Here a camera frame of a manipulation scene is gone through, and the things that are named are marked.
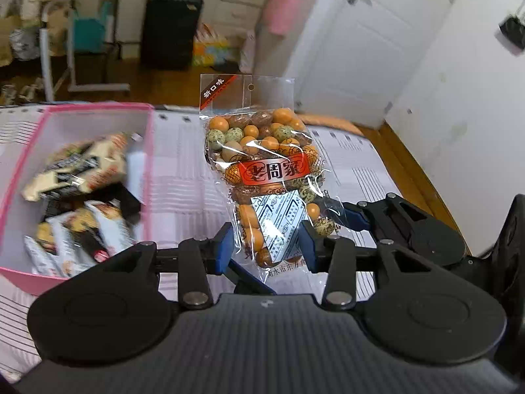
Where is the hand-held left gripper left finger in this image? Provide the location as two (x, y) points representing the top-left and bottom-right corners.
(107, 222), (234, 311)

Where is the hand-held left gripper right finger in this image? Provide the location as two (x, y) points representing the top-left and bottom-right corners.
(299, 219), (435, 312)

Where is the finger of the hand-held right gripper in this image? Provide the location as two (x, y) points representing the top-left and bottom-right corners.
(342, 193), (436, 241)
(227, 260), (276, 295)

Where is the clear bag of coated nuts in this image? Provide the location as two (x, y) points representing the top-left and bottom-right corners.
(199, 73), (343, 284)

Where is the plain black snack packet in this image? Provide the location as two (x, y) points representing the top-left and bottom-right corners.
(109, 185), (144, 226)

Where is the beige and black noodle packet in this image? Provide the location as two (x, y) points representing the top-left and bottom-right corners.
(21, 132), (130, 203)

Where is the pink cardboard box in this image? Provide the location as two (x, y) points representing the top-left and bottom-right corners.
(0, 103), (156, 296)

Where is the striped pink cloth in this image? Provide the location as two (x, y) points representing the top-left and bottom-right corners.
(0, 104), (411, 382)

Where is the orange cushion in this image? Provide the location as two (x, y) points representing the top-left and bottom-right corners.
(297, 113), (366, 137)

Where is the white panel door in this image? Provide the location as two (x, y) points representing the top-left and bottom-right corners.
(283, 0), (468, 129)

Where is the white plastic bag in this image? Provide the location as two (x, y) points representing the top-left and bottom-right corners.
(238, 33), (257, 73)

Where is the colourful cardboard box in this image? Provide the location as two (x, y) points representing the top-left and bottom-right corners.
(192, 25), (230, 68)

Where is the pink hanging bag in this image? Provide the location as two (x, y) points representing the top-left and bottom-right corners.
(262, 0), (302, 35)

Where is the black suitcase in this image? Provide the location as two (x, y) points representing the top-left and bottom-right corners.
(140, 0), (204, 71)

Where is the teal bag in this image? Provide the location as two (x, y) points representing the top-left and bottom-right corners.
(70, 4), (116, 54)

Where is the printed plastic bag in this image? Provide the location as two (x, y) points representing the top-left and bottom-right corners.
(8, 29), (42, 60)

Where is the black wall item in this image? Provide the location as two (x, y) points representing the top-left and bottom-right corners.
(497, 13), (525, 55)

